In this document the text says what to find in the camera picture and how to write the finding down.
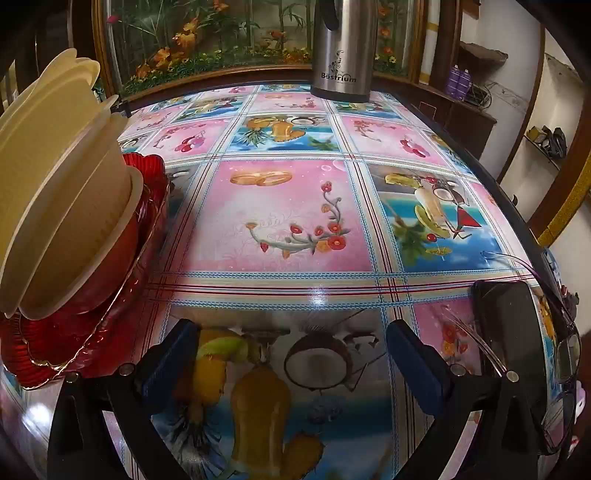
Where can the thin-framed eyeglasses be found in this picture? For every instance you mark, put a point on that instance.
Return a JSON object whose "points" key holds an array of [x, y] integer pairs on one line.
{"points": [[569, 355]]}

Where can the dark clutter pile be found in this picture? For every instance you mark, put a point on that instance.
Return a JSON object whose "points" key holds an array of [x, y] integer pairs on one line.
{"points": [[549, 138]]}

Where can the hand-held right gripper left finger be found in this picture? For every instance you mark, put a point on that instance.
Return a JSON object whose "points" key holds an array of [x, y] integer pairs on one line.
{"points": [[168, 360]]}

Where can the large red glass plate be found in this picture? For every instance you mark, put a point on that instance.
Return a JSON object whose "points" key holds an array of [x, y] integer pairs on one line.
{"points": [[14, 364]]}

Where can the purple bottle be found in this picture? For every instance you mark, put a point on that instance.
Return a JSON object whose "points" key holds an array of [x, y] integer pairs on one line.
{"points": [[454, 78], [464, 81]]}

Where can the printed fruit tablecloth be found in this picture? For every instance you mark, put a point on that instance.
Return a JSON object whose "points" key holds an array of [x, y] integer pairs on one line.
{"points": [[295, 217]]}

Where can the large beige bowl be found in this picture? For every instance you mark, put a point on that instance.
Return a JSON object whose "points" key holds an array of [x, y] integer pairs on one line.
{"points": [[69, 152]]}

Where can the round dark-rimmed table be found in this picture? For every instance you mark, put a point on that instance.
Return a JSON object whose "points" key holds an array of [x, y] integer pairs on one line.
{"points": [[466, 138]]}

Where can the black smartphone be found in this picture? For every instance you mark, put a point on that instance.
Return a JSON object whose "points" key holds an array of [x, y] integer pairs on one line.
{"points": [[508, 323]]}

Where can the framed flower painting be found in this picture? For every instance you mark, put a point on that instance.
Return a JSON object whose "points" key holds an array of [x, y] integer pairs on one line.
{"points": [[207, 41]]}

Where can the gold glitter arch frame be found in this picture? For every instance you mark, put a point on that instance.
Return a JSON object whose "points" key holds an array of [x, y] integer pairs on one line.
{"points": [[565, 207]]}

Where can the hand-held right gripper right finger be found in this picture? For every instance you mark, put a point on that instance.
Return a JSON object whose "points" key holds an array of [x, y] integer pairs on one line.
{"points": [[415, 369]]}

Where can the white roll with yellow bands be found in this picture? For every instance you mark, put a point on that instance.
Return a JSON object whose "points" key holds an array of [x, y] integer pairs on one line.
{"points": [[431, 41]]}

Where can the stainless steel thermos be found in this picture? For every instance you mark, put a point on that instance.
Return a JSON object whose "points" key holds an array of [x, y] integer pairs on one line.
{"points": [[341, 50]]}

